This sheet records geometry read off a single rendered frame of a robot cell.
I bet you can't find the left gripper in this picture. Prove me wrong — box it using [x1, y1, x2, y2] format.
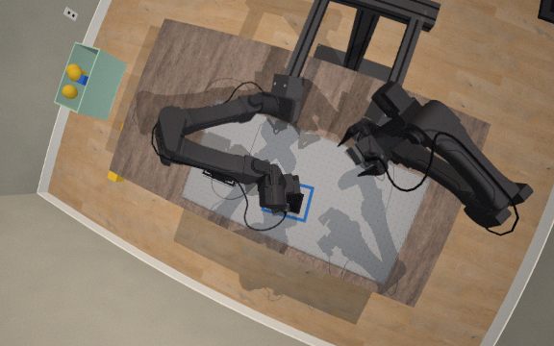
[338, 121, 404, 177]

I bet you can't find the blue tape outline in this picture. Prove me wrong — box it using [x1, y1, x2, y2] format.
[261, 184, 315, 223]

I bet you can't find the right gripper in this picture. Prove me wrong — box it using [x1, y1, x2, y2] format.
[271, 173, 301, 213]

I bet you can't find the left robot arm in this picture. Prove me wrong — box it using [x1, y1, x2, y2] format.
[371, 81, 533, 228]

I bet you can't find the light grey flat bench top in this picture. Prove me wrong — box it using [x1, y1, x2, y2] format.
[181, 114, 431, 284]

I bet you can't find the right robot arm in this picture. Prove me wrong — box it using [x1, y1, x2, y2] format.
[155, 92, 295, 210]

